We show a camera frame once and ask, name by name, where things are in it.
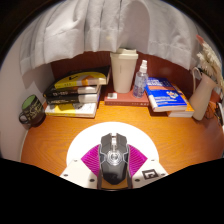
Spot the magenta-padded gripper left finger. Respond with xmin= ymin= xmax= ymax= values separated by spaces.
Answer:
xmin=59 ymin=144 xmax=101 ymax=190

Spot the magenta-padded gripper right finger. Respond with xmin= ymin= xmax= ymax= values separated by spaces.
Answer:
xmin=127 ymin=143 xmax=170 ymax=190

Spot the black grey computer mouse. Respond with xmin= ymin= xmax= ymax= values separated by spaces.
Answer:
xmin=97 ymin=132 xmax=130 ymax=186

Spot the white yellow black mouse pad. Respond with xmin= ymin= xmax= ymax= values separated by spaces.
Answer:
xmin=65 ymin=121 xmax=160 ymax=174

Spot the black spine book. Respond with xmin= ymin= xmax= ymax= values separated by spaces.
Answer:
xmin=42 ymin=83 xmax=102 ymax=98
xmin=44 ymin=91 xmax=101 ymax=105

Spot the dark mug with green inside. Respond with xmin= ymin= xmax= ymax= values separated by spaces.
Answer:
xmin=18 ymin=94 xmax=47 ymax=128

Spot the red brown flat book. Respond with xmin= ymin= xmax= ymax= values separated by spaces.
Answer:
xmin=103 ymin=85 xmax=151 ymax=107

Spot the blue paperback book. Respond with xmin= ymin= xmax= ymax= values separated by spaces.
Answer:
xmin=143 ymin=77 xmax=188 ymax=113

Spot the clear spray bottle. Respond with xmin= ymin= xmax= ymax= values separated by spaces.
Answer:
xmin=132 ymin=59 xmax=149 ymax=99

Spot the black yellow cover book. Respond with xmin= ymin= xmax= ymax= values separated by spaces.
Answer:
xmin=53 ymin=65 xmax=112 ymax=90

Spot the cream lidded tumbler cup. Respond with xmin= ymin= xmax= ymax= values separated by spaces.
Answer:
xmin=109 ymin=47 xmax=139 ymax=94

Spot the white curtain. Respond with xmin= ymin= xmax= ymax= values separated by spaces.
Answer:
xmin=19 ymin=0 xmax=201 ymax=76

